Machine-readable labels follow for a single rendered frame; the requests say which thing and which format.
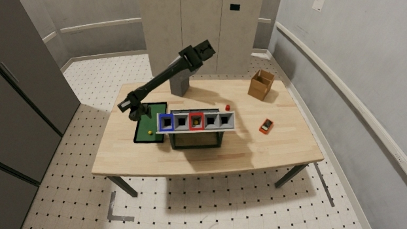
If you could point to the white curved cover panel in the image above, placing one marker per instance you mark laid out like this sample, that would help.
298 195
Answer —
208 125

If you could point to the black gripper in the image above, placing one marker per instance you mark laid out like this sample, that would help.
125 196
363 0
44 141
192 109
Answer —
146 111

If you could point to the green tray with black rim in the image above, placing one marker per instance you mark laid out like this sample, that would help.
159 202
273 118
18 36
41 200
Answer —
146 124

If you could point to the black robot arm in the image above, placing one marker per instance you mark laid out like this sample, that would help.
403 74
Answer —
195 56

